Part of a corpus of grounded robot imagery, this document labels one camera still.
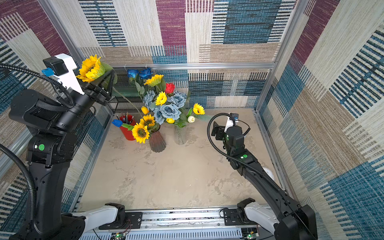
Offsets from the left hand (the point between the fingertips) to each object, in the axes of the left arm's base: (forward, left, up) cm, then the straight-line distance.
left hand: (106, 68), depth 44 cm
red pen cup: (+24, +17, -48) cm, 57 cm away
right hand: (+9, -41, -37) cm, 56 cm away
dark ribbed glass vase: (+9, -3, -54) cm, 55 cm away
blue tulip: (+5, +10, -29) cm, 31 cm away
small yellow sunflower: (+13, -28, -30) cm, 43 cm away
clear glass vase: (+16, -17, -55) cm, 59 cm away
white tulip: (+7, -24, -30) cm, 39 cm away
